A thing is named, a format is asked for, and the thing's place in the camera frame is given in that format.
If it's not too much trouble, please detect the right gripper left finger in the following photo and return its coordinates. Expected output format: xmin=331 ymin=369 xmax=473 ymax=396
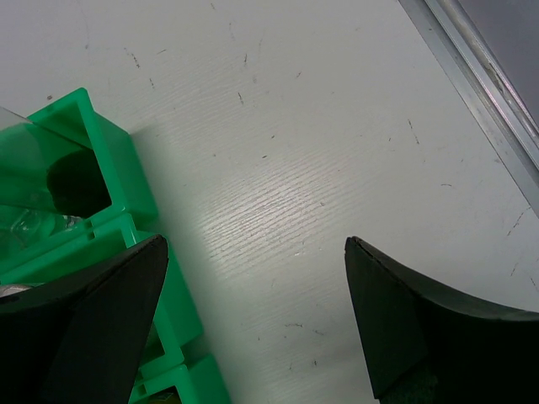
xmin=1 ymin=235 xmax=168 ymax=403

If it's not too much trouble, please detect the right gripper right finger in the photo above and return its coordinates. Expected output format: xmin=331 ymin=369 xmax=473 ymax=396
xmin=345 ymin=237 xmax=538 ymax=403

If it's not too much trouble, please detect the green divided bin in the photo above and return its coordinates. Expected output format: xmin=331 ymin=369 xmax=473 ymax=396
xmin=1 ymin=88 xmax=230 ymax=403

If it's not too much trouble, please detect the right aluminium rail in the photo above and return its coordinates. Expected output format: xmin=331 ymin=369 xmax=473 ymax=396
xmin=401 ymin=0 xmax=538 ymax=211

